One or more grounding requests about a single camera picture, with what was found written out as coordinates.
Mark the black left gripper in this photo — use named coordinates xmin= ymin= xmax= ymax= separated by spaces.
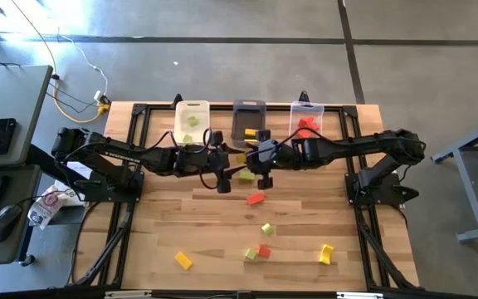
xmin=190 ymin=146 xmax=232 ymax=194

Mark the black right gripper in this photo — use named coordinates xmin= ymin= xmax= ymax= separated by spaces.
xmin=245 ymin=140 xmax=297 ymax=191

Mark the grey plastic bin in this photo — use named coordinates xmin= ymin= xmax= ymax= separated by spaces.
xmin=230 ymin=99 xmax=267 ymax=149

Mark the white plastic bin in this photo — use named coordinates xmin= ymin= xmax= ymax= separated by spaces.
xmin=173 ymin=100 xmax=212 ymax=146

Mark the clear plastic bin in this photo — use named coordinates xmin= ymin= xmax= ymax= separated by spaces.
xmin=289 ymin=100 xmax=325 ymax=142

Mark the yellow arch wooden block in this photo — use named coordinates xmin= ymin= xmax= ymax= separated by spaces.
xmin=319 ymin=243 xmax=335 ymax=266

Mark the white paper box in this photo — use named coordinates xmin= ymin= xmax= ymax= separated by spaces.
xmin=54 ymin=160 xmax=99 ymax=208

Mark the white snack bag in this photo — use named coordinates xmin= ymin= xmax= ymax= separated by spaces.
xmin=27 ymin=185 xmax=71 ymax=231

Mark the black desk support bar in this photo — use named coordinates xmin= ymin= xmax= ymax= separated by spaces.
xmin=25 ymin=143 xmax=89 ymax=190

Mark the dark grey desk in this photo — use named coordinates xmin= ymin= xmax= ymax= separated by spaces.
xmin=0 ymin=164 xmax=43 ymax=267

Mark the black computer mouse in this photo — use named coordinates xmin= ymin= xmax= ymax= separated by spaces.
xmin=0 ymin=203 xmax=23 ymax=243

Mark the black smartphone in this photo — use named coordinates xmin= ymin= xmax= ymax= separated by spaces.
xmin=0 ymin=117 xmax=17 ymax=157

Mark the black aluminium rig frame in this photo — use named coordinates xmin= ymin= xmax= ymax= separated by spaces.
xmin=67 ymin=101 xmax=421 ymax=299

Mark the silver metal bracket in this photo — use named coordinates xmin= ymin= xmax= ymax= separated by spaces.
xmin=105 ymin=290 xmax=153 ymax=299
xmin=336 ymin=292 xmax=379 ymax=299

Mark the yellow power cable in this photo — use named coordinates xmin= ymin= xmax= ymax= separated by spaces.
xmin=10 ymin=0 xmax=111 ymax=125

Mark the grey metal table frame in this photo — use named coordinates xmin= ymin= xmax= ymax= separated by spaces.
xmin=431 ymin=114 xmax=478 ymax=243

